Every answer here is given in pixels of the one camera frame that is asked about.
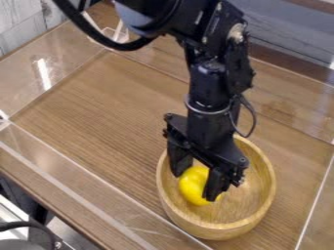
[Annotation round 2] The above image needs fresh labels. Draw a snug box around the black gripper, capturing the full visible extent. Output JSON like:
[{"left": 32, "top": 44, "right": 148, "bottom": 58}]
[{"left": 163, "top": 101, "right": 250, "bottom": 202}]

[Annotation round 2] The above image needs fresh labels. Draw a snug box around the yellow lemon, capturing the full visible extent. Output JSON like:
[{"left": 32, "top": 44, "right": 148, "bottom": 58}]
[{"left": 179, "top": 165, "right": 210, "bottom": 206}]

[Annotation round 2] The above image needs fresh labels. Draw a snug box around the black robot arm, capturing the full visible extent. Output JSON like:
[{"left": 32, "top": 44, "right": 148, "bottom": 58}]
[{"left": 115, "top": 0, "right": 254, "bottom": 202}]

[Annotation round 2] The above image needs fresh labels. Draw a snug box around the brown wooden bowl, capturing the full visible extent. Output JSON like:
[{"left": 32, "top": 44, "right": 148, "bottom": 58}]
[{"left": 155, "top": 136, "right": 277, "bottom": 240}]

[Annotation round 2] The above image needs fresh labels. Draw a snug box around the clear acrylic tray wall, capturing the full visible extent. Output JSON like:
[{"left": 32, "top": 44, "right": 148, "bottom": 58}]
[{"left": 0, "top": 23, "right": 334, "bottom": 250}]

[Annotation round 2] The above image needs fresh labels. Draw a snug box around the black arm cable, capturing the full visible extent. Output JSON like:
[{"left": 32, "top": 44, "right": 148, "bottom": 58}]
[{"left": 51, "top": 0, "right": 154, "bottom": 52}]

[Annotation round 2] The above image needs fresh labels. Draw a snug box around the clear acrylic corner bracket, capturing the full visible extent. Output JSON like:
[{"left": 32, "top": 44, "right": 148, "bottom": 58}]
[{"left": 83, "top": 11, "right": 130, "bottom": 43}]

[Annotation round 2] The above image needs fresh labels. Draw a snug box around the black cable under table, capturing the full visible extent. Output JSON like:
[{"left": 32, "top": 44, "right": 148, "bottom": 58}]
[{"left": 0, "top": 220, "right": 60, "bottom": 250}]

